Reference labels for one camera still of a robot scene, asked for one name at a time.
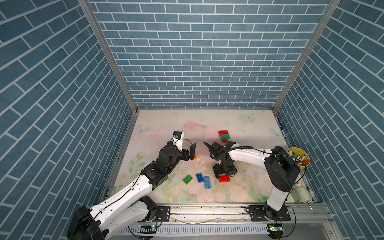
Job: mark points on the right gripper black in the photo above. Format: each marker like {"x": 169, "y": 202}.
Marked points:
{"x": 216, "y": 171}

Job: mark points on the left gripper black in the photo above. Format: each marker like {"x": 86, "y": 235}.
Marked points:
{"x": 191, "y": 152}

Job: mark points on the red lego brick front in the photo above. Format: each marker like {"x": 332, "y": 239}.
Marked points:
{"x": 224, "y": 179}

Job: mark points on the light blue lego brick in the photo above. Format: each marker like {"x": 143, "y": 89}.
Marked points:
{"x": 207, "y": 182}

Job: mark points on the green long lego brick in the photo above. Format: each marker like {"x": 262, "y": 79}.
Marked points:
{"x": 225, "y": 137}

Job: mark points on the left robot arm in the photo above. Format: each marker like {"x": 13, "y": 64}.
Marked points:
{"x": 131, "y": 204}

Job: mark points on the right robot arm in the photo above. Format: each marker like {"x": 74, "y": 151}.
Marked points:
{"x": 281, "y": 168}

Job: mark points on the green square lego brick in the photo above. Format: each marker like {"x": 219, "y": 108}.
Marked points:
{"x": 187, "y": 179}

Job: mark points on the dark blue lego brick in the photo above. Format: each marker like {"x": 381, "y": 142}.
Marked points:
{"x": 200, "y": 178}

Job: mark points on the yellow pen cup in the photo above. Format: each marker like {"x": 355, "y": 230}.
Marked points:
{"x": 300, "y": 156}

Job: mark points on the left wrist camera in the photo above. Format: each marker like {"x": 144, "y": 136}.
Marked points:
{"x": 178, "y": 139}

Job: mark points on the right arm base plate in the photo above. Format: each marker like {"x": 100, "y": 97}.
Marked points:
{"x": 264, "y": 213}

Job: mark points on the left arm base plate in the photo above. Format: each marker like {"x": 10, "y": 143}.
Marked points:
{"x": 163, "y": 212}

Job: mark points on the aluminium front rail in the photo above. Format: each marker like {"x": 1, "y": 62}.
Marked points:
{"x": 198, "y": 214}

